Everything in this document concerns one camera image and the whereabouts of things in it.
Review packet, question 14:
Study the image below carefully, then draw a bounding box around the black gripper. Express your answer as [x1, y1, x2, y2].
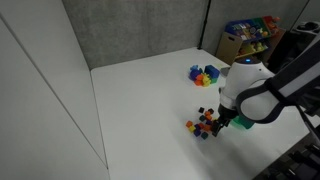
[211, 103, 237, 138]

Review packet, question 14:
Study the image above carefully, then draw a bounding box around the green plastic bowl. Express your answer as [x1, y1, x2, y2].
[231, 114, 256, 130]

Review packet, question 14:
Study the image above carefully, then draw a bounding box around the large yellow block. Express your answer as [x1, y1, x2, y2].
[201, 74, 212, 88]

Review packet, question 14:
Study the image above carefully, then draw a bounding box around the large orange block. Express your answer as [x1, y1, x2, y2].
[194, 74, 205, 87]

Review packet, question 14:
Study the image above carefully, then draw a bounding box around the large blue block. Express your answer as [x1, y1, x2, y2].
[204, 64, 221, 80]

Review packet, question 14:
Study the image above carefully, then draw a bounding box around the large purple block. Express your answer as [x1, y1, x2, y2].
[189, 70, 201, 81]

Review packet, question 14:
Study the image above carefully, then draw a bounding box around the wooden toy shelf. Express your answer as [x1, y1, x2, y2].
[215, 15, 287, 67]

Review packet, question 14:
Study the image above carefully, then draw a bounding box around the black equipment cluster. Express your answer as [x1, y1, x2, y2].
[256, 131, 320, 180]

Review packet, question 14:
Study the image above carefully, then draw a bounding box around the blue toy bin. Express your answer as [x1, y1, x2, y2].
[224, 19, 259, 42]

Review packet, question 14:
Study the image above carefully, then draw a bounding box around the black vertical pole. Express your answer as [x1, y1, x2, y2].
[197, 0, 212, 51]

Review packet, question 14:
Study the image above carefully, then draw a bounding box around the green toy bin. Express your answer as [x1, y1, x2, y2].
[251, 17, 269, 34]

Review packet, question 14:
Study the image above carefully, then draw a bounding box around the red toy bin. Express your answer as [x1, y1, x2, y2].
[262, 15, 280, 34]

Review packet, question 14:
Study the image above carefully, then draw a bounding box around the black rounded object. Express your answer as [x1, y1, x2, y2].
[296, 21, 320, 34]

